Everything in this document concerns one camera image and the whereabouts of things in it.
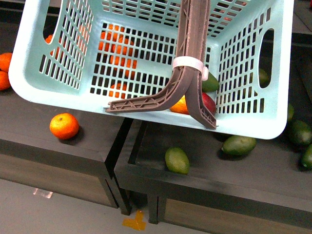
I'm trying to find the brown basket handle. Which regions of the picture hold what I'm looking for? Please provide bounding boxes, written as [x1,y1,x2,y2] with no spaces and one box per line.
[106,0,216,129]

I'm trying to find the red yellow mango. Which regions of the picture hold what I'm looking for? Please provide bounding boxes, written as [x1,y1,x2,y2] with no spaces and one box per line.
[170,93,216,115]

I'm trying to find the light teal plastic basket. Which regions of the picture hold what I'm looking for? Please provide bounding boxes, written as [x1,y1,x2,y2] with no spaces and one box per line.
[9,0,294,139]

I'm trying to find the white zip tie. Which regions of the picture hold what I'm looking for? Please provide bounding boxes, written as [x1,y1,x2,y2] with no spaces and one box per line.
[173,56,209,81]

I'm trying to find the orange tangerine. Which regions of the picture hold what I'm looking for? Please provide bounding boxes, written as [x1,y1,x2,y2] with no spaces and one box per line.
[49,113,79,140]

